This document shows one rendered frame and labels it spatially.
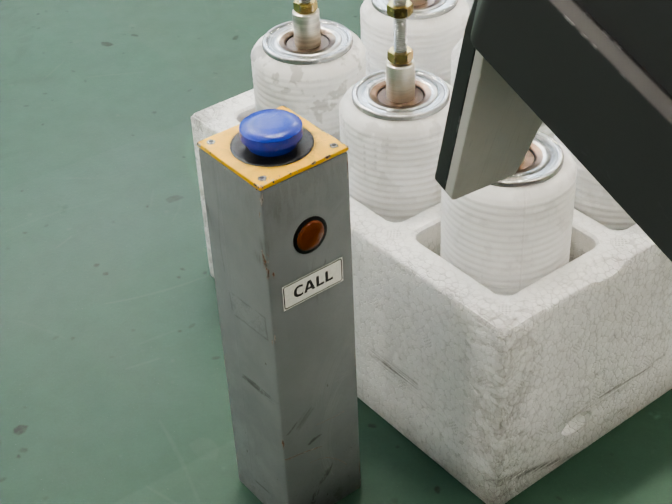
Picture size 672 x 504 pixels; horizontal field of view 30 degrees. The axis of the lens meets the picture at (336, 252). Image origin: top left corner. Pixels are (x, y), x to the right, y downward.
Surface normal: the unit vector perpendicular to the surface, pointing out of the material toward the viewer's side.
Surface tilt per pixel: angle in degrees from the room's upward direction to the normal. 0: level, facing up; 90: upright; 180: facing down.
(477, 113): 109
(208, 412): 0
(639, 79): 47
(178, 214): 0
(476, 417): 90
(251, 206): 90
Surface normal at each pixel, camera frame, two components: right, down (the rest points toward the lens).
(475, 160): 0.55, 0.71
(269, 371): -0.78, 0.40
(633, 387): 0.62, 0.45
